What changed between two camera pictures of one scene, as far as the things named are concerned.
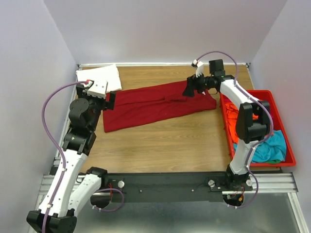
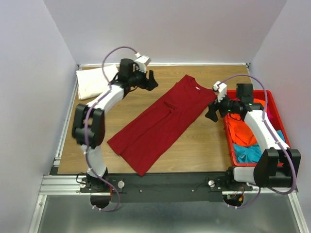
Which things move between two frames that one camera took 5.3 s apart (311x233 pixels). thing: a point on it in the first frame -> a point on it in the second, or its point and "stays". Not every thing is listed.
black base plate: [150, 187] stays
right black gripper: [192, 84] -> [212, 108]
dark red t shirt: [134, 106] -> [142, 141]
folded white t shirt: [108, 73] stays
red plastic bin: [275, 151] stays
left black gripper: [106, 105] -> [149, 84]
